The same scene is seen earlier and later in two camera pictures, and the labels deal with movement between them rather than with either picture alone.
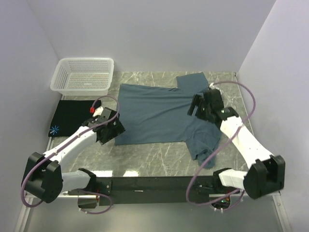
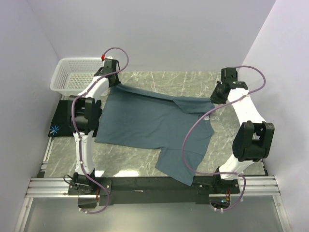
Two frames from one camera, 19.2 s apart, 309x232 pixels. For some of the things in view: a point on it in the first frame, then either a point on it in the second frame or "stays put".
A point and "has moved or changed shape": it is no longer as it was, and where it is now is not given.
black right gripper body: x=203 y=110 -> x=217 y=96
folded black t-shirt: x=71 y=114 stays put
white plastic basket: x=83 y=77 stays put
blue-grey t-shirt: x=152 y=114 has moved or changed shape
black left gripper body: x=115 y=130 -> x=117 y=81
